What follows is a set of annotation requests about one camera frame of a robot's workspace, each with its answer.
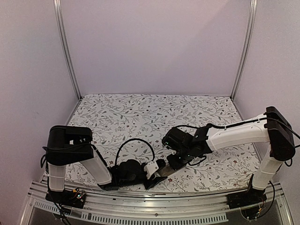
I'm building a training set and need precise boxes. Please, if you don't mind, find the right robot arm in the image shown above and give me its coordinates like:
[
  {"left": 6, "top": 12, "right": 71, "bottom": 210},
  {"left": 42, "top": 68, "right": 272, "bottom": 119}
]
[{"left": 160, "top": 106, "right": 299, "bottom": 204}]

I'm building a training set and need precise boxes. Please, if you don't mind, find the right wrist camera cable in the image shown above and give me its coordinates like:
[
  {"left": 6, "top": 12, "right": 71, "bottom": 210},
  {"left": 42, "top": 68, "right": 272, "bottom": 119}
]
[{"left": 173, "top": 124, "right": 200, "bottom": 132}]

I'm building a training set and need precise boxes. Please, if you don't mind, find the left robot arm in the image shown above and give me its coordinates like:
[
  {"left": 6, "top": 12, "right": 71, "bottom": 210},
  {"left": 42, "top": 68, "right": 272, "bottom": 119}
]
[{"left": 43, "top": 125, "right": 167, "bottom": 203}]

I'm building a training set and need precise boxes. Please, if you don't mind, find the left aluminium frame post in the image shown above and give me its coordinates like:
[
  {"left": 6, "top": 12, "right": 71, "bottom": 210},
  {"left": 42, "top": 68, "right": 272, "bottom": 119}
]
[{"left": 53, "top": 0, "right": 82, "bottom": 101}]

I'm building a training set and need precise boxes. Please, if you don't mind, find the white remote control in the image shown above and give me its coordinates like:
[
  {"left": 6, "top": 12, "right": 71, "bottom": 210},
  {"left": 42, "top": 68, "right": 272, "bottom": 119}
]
[{"left": 155, "top": 165, "right": 186, "bottom": 177}]

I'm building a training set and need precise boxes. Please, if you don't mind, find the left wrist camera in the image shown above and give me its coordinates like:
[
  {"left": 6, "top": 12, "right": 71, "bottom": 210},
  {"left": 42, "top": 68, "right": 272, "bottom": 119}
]
[{"left": 143, "top": 159, "right": 166, "bottom": 180}]

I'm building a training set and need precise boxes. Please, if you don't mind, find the floral patterned table mat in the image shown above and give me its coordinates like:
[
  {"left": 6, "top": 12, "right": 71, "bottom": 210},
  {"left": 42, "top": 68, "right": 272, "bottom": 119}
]
[{"left": 68, "top": 94, "right": 260, "bottom": 193}]

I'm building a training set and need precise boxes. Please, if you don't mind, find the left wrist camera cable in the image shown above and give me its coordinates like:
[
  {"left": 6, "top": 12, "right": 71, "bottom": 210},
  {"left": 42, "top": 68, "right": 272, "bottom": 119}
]
[{"left": 114, "top": 138, "right": 156, "bottom": 167}]

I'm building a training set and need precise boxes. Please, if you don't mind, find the front aluminium rail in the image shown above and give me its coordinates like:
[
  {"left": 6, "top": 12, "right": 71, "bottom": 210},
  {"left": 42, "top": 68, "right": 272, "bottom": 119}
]
[{"left": 18, "top": 181, "right": 293, "bottom": 225}]

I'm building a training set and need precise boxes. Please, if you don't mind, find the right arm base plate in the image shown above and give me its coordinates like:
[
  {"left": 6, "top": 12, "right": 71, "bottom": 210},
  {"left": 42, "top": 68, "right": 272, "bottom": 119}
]
[{"left": 226, "top": 189, "right": 267, "bottom": 209}]

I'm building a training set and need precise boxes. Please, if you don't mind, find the right aluminium frame post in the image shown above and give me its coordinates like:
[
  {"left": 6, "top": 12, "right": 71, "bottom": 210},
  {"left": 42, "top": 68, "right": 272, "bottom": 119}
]
[{"left": 230, "top": 0, "right": 258, "bottom": 102}]

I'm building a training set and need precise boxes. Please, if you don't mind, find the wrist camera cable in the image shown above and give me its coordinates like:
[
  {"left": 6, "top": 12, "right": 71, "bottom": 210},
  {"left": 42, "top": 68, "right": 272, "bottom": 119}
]
[
  {"left": 173, "top": 124, "right": 200, "bottom": 132},
  {"left": 114, "top": 138, "right": 156, "bottom": 167}
]

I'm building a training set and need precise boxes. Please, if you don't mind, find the aluminium frame post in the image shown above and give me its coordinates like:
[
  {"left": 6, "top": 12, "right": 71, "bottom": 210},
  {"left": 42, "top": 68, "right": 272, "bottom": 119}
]
[
  {"left": 53, "top": 0, "right": 82, "bottom": 101},
  {"left": 230, "top": 0, "right": 258, "bottom": 102}
]

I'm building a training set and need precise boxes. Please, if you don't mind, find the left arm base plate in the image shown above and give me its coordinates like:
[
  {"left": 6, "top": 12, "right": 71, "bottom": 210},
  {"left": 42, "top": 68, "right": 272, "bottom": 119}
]
[{"left": 45, "top": 188, "right": 86, "bottom": 209}]

